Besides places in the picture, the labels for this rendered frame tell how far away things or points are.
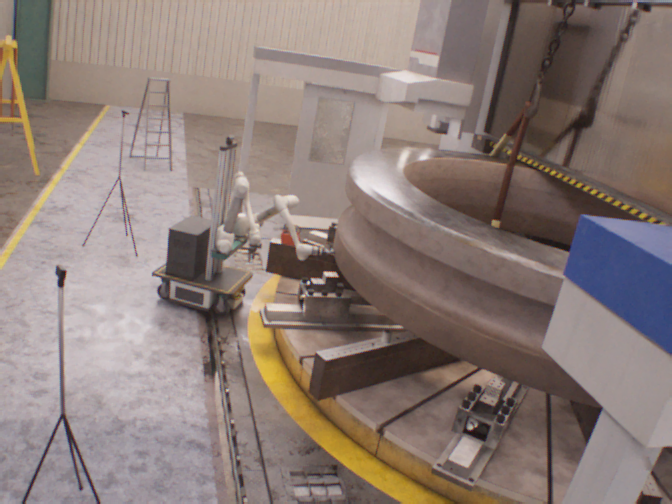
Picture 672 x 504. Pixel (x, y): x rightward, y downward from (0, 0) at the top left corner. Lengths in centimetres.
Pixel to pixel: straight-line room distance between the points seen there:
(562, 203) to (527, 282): 452
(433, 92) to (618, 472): 736
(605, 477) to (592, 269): 51
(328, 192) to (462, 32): 327
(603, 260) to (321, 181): 838
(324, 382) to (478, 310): 131
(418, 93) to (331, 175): 218
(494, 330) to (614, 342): 321
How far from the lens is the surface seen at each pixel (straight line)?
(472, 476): 444
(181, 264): 653
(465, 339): 471
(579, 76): 837
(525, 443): 507
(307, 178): 967
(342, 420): 507
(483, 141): 983
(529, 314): 464
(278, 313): 580
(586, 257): 160
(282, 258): 690
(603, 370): 156
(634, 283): 147
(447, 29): 863
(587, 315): 160
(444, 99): 862
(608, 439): 159
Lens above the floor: 300
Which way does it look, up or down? 20 degrees down
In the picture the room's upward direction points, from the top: 10 degrees clockwise
